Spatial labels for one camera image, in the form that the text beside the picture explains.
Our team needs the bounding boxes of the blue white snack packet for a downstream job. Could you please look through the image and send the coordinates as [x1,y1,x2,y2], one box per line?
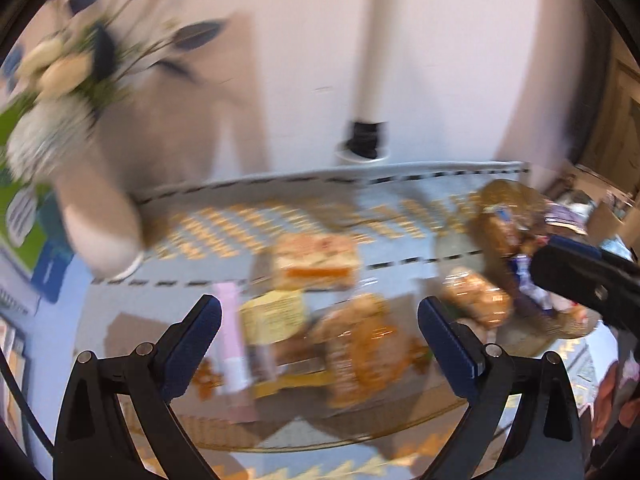
[508,254,555,316]

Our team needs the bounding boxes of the purple cake snack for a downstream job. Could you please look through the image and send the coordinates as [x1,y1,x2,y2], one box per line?
[544,202,587,236]

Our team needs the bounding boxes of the clear pack brown bun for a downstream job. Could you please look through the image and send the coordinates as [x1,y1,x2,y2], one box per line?
[442,266,513,330]

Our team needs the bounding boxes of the round biscuits clear pack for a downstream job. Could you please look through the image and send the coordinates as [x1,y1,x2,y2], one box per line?
[309,294,412,410]

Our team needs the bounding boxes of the yellow pastry snack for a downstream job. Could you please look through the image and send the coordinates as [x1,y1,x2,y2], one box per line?
[240,290,332,399]

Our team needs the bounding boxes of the orange label rice cracker pack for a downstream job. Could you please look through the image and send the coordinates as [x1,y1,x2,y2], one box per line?
[271,233,361,290]

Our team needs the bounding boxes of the ribbed glass plate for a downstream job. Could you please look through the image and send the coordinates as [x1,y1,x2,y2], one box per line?
[432,179,600,356]

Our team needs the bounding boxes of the green blue book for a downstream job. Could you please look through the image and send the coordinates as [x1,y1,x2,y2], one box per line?
[0,98,76,306]

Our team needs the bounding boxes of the white desk lamp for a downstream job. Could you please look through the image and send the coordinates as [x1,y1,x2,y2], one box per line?
[336,0,402,165]

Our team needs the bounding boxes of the blue gold woven table mat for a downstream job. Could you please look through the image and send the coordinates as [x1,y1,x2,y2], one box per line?
[75,162,599,479]

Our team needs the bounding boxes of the white ribbed ceramic vase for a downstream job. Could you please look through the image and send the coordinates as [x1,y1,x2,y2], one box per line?
[3,94,144,280]

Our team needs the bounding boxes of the blue white artificial flowers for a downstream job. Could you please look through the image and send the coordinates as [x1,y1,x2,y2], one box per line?
[0,0,231,111]

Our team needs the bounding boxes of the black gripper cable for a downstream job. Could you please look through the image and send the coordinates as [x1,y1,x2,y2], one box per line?
[0,349,57,461]

